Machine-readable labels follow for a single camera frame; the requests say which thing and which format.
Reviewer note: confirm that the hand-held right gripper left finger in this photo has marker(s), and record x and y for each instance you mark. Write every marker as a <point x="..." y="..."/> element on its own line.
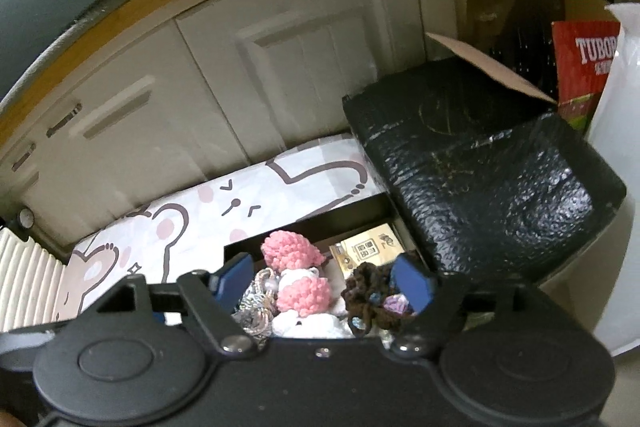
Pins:
<point x="235" y="279"/>

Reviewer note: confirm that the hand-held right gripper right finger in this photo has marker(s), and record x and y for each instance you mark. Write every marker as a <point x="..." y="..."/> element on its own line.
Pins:
<point x="412" y="282"/>

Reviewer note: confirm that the dark crochet scrunchie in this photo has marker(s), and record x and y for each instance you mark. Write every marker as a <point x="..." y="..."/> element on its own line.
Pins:
<point x="365" y="287"/>

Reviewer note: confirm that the cream tissue pack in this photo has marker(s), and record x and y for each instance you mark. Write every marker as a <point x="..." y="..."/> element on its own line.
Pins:
<point x="365" y="249"/>

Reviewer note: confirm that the pink crochet doll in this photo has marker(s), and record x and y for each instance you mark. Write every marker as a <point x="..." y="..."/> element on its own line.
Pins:
<point x="300" y="294"/>

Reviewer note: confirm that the black box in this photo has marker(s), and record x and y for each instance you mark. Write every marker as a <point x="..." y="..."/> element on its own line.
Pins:
<point x="325" y="219"/>

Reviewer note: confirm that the white ribbed suitcase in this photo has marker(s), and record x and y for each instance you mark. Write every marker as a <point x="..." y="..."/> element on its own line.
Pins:
<point x="30" y="272"/>

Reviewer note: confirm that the black wrapped parcel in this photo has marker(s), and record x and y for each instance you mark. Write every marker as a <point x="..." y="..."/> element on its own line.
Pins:
<point x="475" y="182"/>

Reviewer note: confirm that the cream cabinet door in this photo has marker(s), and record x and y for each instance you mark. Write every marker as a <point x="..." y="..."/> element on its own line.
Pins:
<point x="300" y="57"/>
<point x="20" y="187"/>
<point x="150" y="157"/>
<point x="435" y="7"/>

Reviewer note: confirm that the brown cardboard box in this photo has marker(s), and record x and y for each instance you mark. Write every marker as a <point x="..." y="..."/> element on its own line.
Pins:
<point x="495" y="67"/>

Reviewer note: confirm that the red printed box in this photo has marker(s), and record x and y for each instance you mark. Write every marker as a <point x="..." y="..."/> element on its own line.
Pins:
<point x="580" y="72"/>

